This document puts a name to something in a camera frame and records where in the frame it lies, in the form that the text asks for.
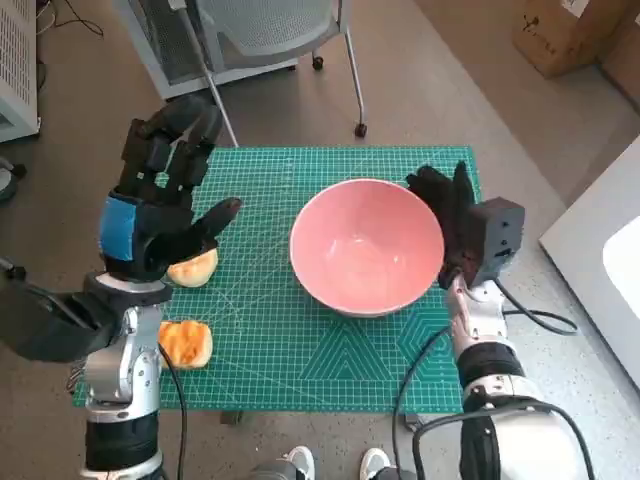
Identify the bare black left hand, blue tape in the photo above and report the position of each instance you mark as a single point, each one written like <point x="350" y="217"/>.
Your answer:
<point x="150" y="225"/>

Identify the right hand in black glove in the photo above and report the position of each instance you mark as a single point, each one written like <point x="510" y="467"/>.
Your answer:
<point x="457" y="225"/>

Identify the pale round bread bun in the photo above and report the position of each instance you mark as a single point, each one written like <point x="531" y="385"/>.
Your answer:
<point x="195" y="272"/>

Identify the pink bowl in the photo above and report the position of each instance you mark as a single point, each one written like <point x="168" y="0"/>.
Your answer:
<point x="360" y="250"/>

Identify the orange scored bread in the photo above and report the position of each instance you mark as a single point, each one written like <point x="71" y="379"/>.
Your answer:
<point x="187" y="345"/>

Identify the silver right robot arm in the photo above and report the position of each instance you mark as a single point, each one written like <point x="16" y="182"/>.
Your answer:
<point x="480" y="345"/>

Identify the white desk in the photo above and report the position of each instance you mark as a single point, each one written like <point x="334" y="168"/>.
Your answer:
<point x="585" y="260"/>

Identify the black office chair base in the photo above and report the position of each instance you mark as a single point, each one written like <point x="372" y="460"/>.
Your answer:
<point x="7" y="185"/>

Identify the green cutting mat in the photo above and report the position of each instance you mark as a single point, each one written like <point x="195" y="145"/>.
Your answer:
<point x="280" y="350"/>

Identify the large plain cardboard box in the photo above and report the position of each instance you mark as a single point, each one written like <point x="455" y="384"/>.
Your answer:
<point x="622" y="90"/>

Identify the cardboard box with label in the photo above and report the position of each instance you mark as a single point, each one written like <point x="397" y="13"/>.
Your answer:
<point x="560" y="35"/>

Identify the white perforated cabinet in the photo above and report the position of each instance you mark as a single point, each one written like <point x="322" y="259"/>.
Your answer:
<point x="17" y="50"/>

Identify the grey mesh chair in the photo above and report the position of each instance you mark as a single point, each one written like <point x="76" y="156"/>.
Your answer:
<point x="280" y="25"/>

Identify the white shoe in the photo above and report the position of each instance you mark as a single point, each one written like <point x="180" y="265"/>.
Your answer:
<point x="300" y="460"/>
<point x="374" y="462"/>

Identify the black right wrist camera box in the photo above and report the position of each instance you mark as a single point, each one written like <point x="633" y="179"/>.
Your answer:
<point x="500" y="235"/>

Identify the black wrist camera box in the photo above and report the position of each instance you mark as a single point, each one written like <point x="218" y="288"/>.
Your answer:
<point x="45" y="325"/>
<point x="500" y="235"/>

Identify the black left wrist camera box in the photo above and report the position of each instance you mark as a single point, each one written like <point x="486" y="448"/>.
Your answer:
<point x="45" y="325"/>

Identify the black table bracket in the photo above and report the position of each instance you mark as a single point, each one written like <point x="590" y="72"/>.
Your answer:
<point x="414" y="422"/>

